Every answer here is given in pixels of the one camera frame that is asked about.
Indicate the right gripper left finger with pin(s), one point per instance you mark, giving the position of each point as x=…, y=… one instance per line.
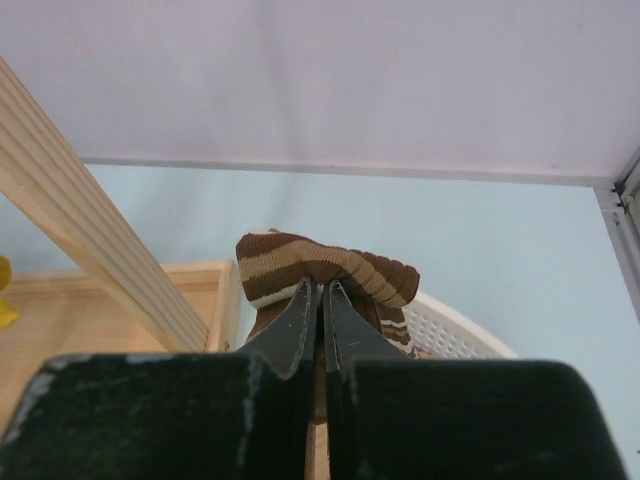
x=241, y=415

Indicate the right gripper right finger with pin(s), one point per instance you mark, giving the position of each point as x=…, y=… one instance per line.
x=392, y=417

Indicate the brown white striped sock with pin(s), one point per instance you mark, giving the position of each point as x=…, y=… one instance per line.
x=271, y=265

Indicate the white perforated plastic basket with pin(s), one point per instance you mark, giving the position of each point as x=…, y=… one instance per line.
x=440, y=331

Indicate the wooden clothes rack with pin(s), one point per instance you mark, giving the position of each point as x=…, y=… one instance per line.
x=43, y=177

